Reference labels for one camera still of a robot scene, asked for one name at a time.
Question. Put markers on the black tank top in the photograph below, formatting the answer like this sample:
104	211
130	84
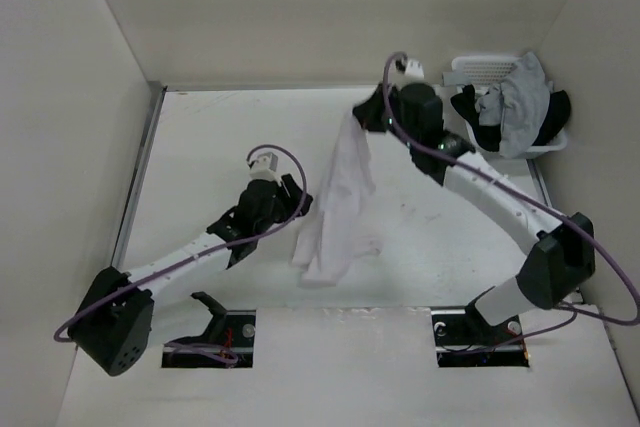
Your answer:
489	137

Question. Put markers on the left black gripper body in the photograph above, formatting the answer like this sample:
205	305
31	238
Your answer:
281	210

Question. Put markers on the white tank top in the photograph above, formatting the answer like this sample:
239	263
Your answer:
331	238

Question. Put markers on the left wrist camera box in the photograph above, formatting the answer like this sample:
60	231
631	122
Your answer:
264	167

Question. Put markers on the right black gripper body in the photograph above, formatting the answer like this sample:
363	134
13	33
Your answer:
409	132

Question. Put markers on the white plastic laundry basket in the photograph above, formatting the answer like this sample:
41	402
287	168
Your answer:
484	70

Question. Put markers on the grey tank top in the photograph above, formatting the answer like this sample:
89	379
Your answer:
518	105

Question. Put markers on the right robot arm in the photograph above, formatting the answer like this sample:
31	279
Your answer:
559	257

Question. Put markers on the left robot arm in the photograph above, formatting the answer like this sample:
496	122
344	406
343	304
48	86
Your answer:
118	319

